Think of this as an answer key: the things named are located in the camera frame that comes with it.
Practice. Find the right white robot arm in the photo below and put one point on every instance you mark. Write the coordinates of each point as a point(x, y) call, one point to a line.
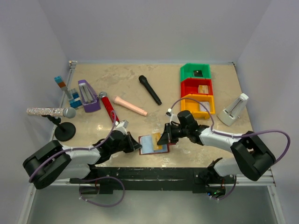
point(252, 158)

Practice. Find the purple metronome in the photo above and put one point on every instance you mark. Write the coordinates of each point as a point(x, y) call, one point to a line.
point(90, 99)

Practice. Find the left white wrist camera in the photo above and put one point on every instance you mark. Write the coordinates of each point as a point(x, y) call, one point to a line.
point(122, 126)

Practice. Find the glitter silver microphone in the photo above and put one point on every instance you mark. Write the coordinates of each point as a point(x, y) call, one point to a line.
point(54, 112)

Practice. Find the yellow storage bin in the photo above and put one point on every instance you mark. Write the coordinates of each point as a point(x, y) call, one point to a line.
point(193, 105)

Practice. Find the white metronome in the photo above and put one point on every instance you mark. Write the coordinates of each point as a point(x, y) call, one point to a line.
point(231, 113)

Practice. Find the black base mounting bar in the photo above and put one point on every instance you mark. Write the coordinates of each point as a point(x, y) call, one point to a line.
point(163, 179)

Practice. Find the grey card in yellow bin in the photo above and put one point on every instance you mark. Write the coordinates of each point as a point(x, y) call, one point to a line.
point(204, 106)

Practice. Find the black microphone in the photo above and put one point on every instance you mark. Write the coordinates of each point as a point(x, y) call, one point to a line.
point(143, 80)

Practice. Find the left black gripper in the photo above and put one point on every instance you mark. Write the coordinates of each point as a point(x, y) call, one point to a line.
point(135, 145)

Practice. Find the red microphone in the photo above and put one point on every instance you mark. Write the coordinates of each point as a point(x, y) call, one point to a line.
point(108, 106)

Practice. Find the black card in green bin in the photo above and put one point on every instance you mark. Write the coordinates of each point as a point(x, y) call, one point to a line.
point(197, 73)

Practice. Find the green storage bin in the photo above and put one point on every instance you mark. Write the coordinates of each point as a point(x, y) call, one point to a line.
point(186, 71)

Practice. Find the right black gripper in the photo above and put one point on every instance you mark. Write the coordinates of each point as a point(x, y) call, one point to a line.
point(164, 139)

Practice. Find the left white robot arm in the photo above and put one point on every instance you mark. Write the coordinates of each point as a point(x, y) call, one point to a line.
point(55, 161)

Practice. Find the tan card in red bin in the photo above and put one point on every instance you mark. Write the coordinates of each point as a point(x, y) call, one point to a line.
point(203, 89)

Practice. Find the left aluminium frame rail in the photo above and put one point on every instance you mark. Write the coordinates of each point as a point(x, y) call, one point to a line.
point(72, 66)

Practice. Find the pink microphone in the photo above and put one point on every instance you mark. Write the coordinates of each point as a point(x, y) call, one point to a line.
point(119, 101)

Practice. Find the red leather card holder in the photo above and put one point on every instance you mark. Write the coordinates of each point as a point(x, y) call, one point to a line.
point(147, 146)

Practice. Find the red storage bin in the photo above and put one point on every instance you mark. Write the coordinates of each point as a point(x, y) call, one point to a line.
point(190, 86)

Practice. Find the black microphone stand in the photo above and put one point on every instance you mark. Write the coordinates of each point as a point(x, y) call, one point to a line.
point(64, 131)

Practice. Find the blue toy brick tower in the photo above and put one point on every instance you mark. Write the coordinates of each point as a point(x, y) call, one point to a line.
point(72, 94)

